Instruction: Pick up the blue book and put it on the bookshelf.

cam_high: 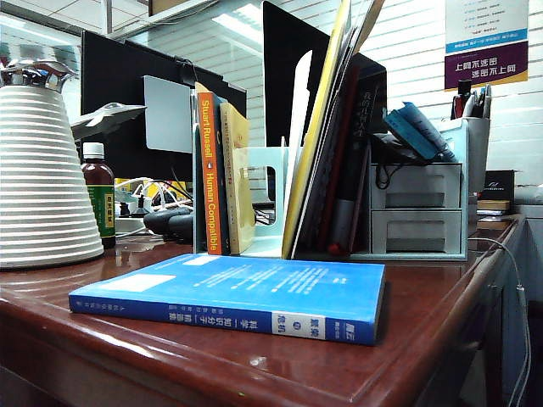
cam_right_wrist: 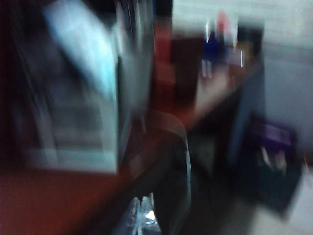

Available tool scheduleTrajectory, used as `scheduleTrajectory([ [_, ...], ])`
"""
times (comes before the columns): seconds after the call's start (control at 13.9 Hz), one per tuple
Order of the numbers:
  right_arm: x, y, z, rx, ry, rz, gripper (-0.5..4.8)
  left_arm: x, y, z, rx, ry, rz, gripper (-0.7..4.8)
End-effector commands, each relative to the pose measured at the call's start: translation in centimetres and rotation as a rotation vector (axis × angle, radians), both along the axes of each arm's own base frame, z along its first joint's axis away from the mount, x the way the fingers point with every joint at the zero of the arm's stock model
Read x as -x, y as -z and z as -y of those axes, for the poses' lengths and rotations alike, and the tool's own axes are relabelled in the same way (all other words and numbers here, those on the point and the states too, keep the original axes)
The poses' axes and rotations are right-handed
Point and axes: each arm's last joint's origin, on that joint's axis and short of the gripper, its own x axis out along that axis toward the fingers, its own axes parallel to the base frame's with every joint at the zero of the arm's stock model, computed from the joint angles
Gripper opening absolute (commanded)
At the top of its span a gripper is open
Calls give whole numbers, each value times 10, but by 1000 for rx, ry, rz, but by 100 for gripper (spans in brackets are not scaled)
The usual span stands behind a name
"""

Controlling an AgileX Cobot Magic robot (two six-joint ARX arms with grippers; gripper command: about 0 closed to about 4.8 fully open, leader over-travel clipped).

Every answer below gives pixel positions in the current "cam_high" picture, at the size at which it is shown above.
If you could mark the blue paperback book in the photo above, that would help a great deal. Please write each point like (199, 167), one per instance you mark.
(254, 288)

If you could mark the light blue desk bookshelf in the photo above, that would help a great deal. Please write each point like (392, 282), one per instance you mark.
(259, 157)

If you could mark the orange Human Compatible book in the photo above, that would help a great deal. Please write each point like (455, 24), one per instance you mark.
(210, 169)

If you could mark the grey spined book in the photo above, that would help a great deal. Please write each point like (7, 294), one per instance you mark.
(341, 224)

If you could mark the dark teal book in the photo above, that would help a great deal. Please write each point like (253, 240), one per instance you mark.
(221, 148)

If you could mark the thin red book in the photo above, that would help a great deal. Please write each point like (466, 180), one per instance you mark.
(339, 169)

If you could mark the yellow paperback book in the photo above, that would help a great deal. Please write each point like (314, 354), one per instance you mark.
(233, 127)

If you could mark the black book Chinese title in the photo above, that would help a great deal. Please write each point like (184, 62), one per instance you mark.
(365, 110)

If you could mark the leaning folders and books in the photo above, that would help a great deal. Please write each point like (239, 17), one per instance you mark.
(314, 140)

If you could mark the white paper sheet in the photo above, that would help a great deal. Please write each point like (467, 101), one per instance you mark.
(299, 106)

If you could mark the silver monitor stand plate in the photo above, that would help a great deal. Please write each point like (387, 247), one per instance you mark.
(167, 114)

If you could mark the white power strip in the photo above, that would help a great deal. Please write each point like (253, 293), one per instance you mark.
(129, 222)

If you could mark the white organizer drawer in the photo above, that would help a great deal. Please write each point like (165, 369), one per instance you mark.
(415, 184)
(415, 231)

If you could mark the black upright panel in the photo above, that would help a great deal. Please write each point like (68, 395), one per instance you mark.
(288, 51)

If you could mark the black monitor clip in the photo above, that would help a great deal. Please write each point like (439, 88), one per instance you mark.
(186, 70)

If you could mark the small blue notebook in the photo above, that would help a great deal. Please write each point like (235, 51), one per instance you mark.
(413, 131)

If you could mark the brown bottle green label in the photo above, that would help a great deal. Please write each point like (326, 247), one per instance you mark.
(99, 178)

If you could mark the grey model airplane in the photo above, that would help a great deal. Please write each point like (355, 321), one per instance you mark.
(106, 118)

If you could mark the black computer monitor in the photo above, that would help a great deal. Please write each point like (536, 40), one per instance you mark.
(114, 85)

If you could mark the tan paper folder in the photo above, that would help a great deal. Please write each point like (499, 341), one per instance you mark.
(369, 17)

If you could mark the white pen cup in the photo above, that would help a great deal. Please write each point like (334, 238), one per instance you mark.
(477, 148)

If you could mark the black and red marker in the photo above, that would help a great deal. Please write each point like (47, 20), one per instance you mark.
(461, 93)

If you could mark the tan flat box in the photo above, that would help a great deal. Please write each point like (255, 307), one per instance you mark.
(492, 205)

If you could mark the small black box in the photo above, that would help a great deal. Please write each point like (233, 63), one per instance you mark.
(498, 184)

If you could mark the white ribbed thermos jug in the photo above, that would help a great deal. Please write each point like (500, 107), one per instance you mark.
(42, 191)

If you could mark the silver pen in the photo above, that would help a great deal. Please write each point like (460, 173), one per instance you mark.
(486, 99)

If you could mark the white and purple poster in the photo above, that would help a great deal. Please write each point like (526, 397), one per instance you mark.
(485, 63)

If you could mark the grey blue cabinet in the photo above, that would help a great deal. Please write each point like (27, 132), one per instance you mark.
(509, 339)

